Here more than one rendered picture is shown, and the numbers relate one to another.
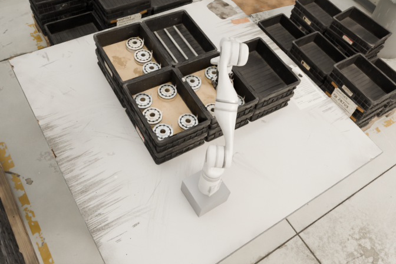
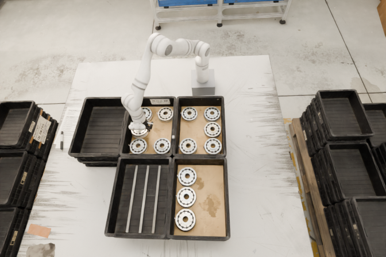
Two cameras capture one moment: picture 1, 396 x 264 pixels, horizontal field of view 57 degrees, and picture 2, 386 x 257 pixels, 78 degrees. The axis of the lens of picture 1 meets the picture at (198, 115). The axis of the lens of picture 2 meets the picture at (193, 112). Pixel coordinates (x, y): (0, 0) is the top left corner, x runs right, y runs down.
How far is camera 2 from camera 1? 169 cm
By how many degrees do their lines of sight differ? 60
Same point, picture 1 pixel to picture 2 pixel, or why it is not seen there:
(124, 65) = (208, 198)
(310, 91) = (70, 117)
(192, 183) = (210, 82)
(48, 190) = not seen: hidden behind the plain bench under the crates
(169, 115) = (198, 128)
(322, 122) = (91, 93)
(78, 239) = not seen: hidden behind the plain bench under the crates
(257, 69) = (97, 138)
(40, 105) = (294, 209)
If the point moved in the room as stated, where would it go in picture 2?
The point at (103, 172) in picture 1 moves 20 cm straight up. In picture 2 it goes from (258, 125) to (265, 111)
